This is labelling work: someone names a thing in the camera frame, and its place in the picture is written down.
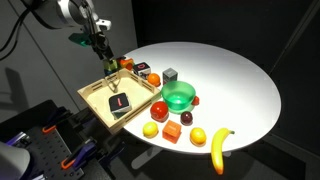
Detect dark purple plum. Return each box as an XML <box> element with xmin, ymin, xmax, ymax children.
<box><xmin>180</xmin><ymin>111</ymin><xmax>193</xmax><ymax>125</ymax></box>

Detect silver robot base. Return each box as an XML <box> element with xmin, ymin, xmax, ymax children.
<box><xmin>0</xmin><ymin>142</ymin><xmax>30</xmax><ymax>180</ymax></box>

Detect purple clamp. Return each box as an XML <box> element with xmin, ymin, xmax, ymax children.
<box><xmin>42</xmin><ymin>107</ymin><xmax>69</xmax><ymax>134</ymax></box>
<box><xmin>60</xmin><ymin>141</ymin><xmax>96</xmax><ymax>170</ymax></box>

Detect yellow banana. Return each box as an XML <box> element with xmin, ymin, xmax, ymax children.
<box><xmin>211</xmin><ymin>128</ymin><xmax>234</xmax><ymax>175</ymax></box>

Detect purple clamp lower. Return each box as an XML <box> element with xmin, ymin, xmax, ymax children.
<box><xmin>60</xmin><ymin>141</ymin><xmax>96</xmax><ymax>170</ymax></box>

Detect small orange fruit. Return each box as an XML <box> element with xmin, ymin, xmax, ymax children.
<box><xmin>147</xmin><ymin>73</ymin><xmax>161</xmax><ymax>87</ymax></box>

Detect green plastic bowl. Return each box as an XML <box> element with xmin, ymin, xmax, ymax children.
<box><xmin>161</xmin><ymin>81</ymin><xmax>196</xmax><ymax>111</ymax></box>

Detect orange and white block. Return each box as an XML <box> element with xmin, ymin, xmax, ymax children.
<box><xmin>117</xmin><ymin>56</ymin><xmax>134</xmax><ymax>70</ymax></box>

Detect small red object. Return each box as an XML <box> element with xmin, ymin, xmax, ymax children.
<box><xmin>191</xmin><ymin>96</ymin><xmax>200</xmax><ymax>106</ymax></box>

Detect grey block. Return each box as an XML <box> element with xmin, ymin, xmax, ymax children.
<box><xmin>162</xmin><ymin>68</ymin><xmax>178</xmax><ymax>84</ymax></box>

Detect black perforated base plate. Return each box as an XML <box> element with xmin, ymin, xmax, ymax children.
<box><xmin>6</xmin><ymin>127</ymin><xmax>84</xmax><ymax>180</ymax></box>

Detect yellow orange fruit right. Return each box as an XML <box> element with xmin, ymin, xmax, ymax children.
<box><xmin>190</xmin><ymin>127</ymin><xmax>207</xmax><ymax>146</ymax></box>

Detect wooden crate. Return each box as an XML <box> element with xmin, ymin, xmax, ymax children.
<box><xmin>78</xmin><ymin>69</ymin><xmax>161</xmax><ymax>134</ymax></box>

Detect yellow lemon left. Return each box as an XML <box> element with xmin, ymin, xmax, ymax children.
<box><xmin>143</xmin><ymin>122</ymin><xmax>158</xmax><ymax>138</ymax></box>

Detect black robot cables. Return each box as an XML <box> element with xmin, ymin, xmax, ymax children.
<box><xmin>0</xmin><ymin>8</ymin><xmax>32</xmax><ymax>62</ymax></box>

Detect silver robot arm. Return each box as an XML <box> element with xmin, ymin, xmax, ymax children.
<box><xmin>21</xmin><ymin>0</ymin><xmax>113</xmax><ymax>60</ymax></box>

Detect purple clamp upper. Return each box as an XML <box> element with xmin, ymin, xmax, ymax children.
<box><xmin>42</xmin><ymin>107</ymin><xmax>69</xmax><ymax>134</ymax></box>

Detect black block red mark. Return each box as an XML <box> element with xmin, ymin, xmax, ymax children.
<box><xmin>108</xmin><ymin>93</ymin><xmax>132</xmax><ymax>119</ymax></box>

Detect black white block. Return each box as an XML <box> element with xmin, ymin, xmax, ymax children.
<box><xmin>133</xmin><ymin>62</ymin><xmax>151</xmax><ymax>79</ymax></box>

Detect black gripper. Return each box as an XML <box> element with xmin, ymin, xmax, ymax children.
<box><xmin>68</xmin><ymin>19</ymin><xmax>114</xmax><ymax>61</ymax></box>

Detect teal block under yellow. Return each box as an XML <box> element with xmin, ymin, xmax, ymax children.
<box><xmin>104</xmin><ymin>69</ymin><xmax>118</xmax><ymax>76</ymax></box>

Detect red tomato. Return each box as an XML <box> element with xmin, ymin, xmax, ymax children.
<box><xmin>150</xmin><ymin>101</ymin><xmax>169</xmax><ymax>122</ymax></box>

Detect yellow-green block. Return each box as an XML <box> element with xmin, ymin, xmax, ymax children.
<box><xmin>103</xmin><ymin>59</ymin><xmax>117</xmax><ymax>71</ymax></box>

